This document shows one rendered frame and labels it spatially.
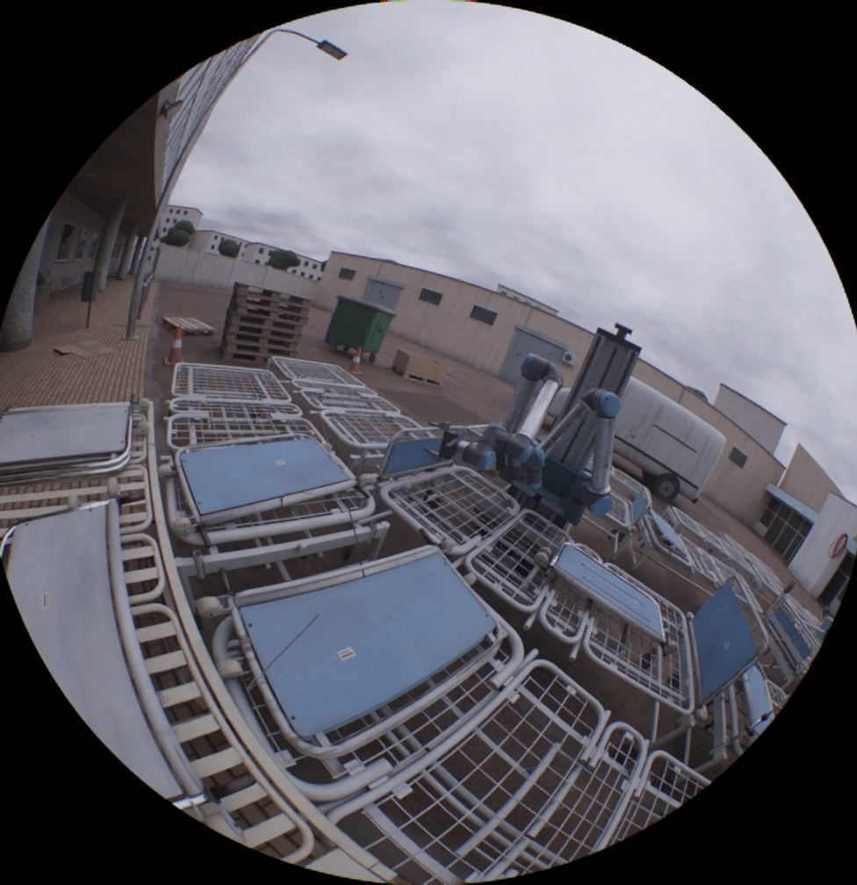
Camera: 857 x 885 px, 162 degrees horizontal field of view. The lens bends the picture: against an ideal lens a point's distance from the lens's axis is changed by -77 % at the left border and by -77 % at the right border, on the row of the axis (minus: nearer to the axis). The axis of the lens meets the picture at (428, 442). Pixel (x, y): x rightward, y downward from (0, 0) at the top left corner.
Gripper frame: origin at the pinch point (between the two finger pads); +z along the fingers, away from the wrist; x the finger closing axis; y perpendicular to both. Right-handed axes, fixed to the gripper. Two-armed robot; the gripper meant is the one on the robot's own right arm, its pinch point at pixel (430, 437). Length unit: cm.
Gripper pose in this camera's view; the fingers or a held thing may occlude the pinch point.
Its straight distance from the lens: 149.3
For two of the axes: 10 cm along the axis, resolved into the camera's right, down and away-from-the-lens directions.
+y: 5.9, -0.7, 8.1
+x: 2.3, -9.4, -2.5
